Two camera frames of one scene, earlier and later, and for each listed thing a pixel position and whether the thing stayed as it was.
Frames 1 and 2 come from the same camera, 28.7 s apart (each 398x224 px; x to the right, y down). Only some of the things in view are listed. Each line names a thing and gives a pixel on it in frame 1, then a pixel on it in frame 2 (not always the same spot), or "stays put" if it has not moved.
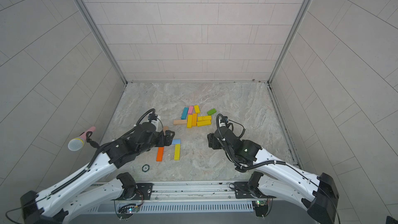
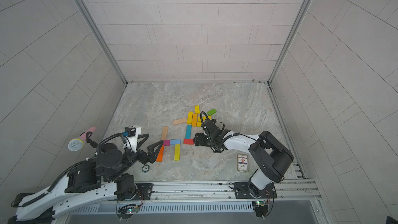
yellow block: [177, 152] stays put
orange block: [159, 154] stays put
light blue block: [176, 141] stays put
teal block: [185, 111] to [188, 132]
